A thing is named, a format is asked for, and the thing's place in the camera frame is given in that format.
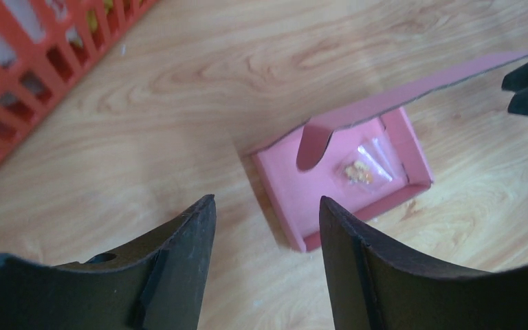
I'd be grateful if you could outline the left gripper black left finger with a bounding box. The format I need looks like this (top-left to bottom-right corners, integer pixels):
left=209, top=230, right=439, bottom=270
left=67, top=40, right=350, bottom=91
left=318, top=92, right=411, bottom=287
left=0, top=195, right=217, bottom=329

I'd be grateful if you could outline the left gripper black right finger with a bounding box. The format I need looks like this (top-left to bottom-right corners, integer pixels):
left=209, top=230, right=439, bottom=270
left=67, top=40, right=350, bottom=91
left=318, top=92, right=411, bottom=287
left=319, top=197, right=528, bottom=329

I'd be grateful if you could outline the clear plastic bag with snack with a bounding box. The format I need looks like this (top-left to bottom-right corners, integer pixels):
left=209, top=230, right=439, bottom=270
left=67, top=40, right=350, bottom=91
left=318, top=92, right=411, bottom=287
left=334, top=134, right=407, bottom=193

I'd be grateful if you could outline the pink paper box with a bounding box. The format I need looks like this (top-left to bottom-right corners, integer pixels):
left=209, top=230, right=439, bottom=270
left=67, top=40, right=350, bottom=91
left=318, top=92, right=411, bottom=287
left=253, top=51, right=528, bottom=252

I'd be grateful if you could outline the red plastic shopping basket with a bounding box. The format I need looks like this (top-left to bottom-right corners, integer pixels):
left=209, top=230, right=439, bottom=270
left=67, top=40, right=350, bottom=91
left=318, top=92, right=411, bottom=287
left=0, top=1, right=153, bottom=164

